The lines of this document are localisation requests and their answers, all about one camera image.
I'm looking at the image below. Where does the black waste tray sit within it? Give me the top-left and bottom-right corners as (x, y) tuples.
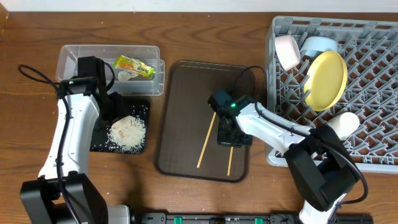
(90, 96), (150, 154)

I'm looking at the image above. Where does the pink white bowl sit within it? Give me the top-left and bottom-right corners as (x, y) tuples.
(274, 35), (300, 71)

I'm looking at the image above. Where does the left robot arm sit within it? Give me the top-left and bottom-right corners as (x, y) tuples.
(20, 56), (131, 223)

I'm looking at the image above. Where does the wooden chopstick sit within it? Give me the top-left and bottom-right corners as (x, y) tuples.
(197, 112), (216, 169)
(227, 146), (234, 176)

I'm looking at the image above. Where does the light blue bowl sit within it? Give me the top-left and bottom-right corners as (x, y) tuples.
(300, 37), (338, 58)

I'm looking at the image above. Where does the white crumpled paper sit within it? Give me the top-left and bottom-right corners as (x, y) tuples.
(118, 70), (138, 82)

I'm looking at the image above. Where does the pile of rice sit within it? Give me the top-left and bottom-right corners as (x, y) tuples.
(93, 105), (149, 154)

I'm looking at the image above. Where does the clear plastic waste bin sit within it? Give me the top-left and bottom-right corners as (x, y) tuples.
(55, 45), (165, 96)

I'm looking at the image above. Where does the yellow plate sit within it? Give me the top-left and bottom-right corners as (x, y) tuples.
(303, 51), (348, 111)

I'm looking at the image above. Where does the white green cup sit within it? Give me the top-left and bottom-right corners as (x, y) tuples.
(328, 112), (360, 141)

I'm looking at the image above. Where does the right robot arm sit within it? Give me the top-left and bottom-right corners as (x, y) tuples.
(208, 90), (363, 223)

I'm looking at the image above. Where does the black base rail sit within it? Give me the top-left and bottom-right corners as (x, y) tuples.
(136, 211), (374, 224)

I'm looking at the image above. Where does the brown serving tray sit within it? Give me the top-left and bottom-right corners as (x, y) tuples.
(155, 61), (254, 183)

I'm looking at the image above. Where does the grey dishwasher rack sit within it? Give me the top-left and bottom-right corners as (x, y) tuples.
(266, 16), (397, 174)

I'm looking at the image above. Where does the green orange snack wrapper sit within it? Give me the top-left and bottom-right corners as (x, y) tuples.
(113, 55), (155, 78)

